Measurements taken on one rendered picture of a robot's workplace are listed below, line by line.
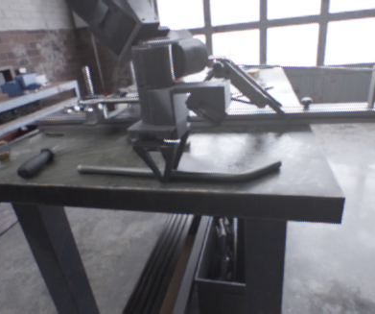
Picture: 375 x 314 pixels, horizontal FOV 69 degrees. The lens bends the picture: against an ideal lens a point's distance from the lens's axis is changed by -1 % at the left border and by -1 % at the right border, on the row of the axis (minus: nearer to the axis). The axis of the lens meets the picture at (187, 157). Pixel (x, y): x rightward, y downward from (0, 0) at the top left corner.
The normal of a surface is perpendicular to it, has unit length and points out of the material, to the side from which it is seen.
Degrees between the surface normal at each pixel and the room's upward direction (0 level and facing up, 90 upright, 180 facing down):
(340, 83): 90
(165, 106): 90
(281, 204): 90
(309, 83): 90
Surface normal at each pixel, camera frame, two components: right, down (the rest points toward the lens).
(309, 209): -0.24, 0.42
